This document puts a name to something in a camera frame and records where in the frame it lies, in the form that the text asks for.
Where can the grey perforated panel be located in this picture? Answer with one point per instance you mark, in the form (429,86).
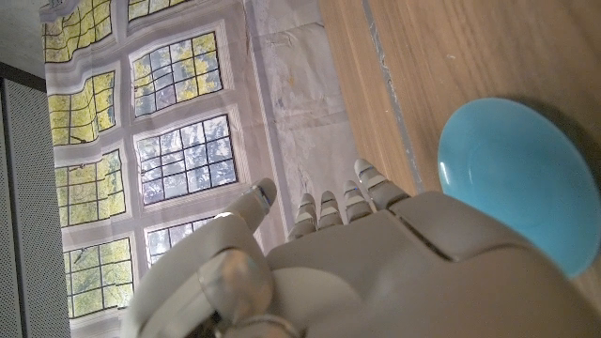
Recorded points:
(28,211)

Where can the printed window backdrop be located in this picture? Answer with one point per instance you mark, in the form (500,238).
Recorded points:
(300,117)

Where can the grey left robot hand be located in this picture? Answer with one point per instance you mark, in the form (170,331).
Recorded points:
(399,272)

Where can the light blue plate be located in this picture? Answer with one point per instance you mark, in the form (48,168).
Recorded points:
(516,178)

